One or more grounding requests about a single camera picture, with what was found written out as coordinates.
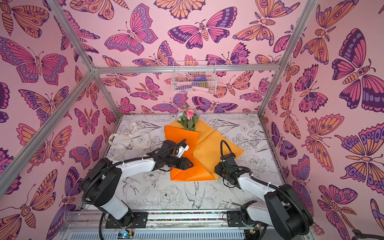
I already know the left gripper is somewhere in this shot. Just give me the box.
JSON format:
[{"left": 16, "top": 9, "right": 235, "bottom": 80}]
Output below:
[{"left": 164, "top": 156, "right": 195, "bottom": 171}]

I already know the orange wrapping paper sheet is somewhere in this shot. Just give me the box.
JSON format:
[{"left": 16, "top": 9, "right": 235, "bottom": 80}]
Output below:
[{"left": 165, "top": 120, "right": 245, "bottom": 182}]

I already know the pink fake rose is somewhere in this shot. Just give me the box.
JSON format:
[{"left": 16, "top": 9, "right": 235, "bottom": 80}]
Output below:
[{"left": 184, "top": 105, "right": 195, "bottom": 120}]

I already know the white fake flower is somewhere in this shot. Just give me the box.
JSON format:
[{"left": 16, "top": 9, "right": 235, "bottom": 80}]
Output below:
[{"left": 177, "top": 111, "right": 188, "bottom": 130}]

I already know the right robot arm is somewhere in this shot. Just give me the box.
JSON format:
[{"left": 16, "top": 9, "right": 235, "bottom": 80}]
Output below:
[{"left": 215, "top": 153, "right": 314, "bottom": 240}]

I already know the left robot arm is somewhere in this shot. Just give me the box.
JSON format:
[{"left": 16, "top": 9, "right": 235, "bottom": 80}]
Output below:
[{"left": 80, "top": 139, "right": 194, "bottom": 227}]

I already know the white ribbon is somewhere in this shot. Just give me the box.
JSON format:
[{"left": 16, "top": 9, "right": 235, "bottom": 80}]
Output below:
[{"left": 108, "top": 122, "right": 152, "bottom": 162}]

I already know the green circuit board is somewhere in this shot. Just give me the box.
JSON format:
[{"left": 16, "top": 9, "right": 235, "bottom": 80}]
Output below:
[{"left": 118, "top": 231, "right": 134, "bottom": 240}]

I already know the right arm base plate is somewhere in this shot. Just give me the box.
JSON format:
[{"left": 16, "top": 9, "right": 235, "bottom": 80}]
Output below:
[{"left": 225, "top": 210, "right": 272, "bottom": 228}]

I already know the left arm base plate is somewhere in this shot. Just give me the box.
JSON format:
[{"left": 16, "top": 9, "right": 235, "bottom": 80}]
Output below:
[{"left": 106, "top": 212, "right": 149, "bottom": 229}]

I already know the white wire basket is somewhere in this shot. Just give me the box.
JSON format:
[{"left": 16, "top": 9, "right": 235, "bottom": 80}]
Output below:
[{"left": 170, "top": 60, "right": 218, "bottom": 94}]

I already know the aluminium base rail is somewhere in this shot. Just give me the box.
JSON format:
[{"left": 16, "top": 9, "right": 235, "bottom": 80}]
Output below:
[{"left": 62, "top": 208, "right": 316, "bottom": 240}]

